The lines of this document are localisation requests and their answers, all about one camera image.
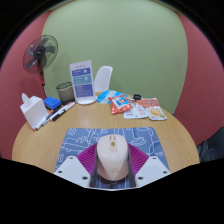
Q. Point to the white marker with black cap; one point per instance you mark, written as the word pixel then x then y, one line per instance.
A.
pixel 48 119

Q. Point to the pale pink computer mouse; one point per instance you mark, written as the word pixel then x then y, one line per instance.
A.
pixel 112 156

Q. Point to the white snack packet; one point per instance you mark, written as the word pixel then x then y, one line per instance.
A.
pixel 135 111

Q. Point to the yellow and orange snack packet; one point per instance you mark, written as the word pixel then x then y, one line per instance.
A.
pixel 154 109

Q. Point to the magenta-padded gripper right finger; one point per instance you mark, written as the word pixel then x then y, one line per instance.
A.
pixel 140 161

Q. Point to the blue-grey patterned mouse pad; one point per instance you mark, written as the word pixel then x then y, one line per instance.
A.
pixel 80 138

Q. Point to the white and blue sign stand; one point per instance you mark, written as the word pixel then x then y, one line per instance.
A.
pixel 82 81

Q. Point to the white chair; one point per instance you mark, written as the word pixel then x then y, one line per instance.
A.
pixel 103 78

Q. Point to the white tissue box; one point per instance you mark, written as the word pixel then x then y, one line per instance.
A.
pixel 33 113

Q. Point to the dark mesh pen cup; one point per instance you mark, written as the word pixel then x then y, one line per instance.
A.
pixel 65 93

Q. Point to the small black object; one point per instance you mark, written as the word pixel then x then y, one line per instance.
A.
pixel 137 97

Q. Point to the blue whiteboard eraser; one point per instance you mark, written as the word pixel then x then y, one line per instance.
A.
pixel 52 102

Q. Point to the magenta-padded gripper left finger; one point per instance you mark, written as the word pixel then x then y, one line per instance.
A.
pixel 85 160

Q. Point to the white marker with red cap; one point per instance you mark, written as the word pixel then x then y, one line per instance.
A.
pixel 42 123
pixel 65 108

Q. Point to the blue snack packet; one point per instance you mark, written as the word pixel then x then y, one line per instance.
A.
pixel 105 96

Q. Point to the black and red standing fan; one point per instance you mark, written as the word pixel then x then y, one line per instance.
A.
pixel 39 53

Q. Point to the red snack packet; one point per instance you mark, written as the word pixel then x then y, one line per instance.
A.
pixel 120 104

